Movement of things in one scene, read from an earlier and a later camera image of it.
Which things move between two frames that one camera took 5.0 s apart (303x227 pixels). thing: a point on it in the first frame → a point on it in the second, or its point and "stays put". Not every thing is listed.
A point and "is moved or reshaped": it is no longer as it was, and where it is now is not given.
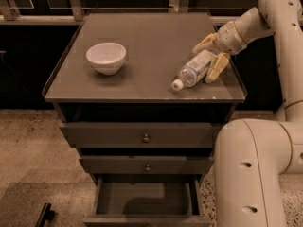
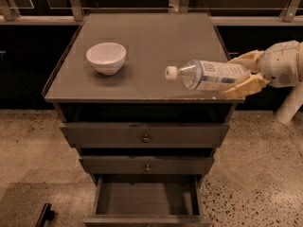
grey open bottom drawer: x=149 y=200 stays put
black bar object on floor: x=45 y=214 stays put
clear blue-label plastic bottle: x=194 y=70 is moved or reshaped
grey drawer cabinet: x=149 y=145 stays put
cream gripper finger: x=209 y=42 → x=248 y=60
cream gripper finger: x=218 y=66 → x=250 y=85
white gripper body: x=233 y=39 → x=279 y=65
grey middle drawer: x=148 y=165 stays put
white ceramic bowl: x=106 y=58 stays put
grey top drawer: x=144 y=134 stays put
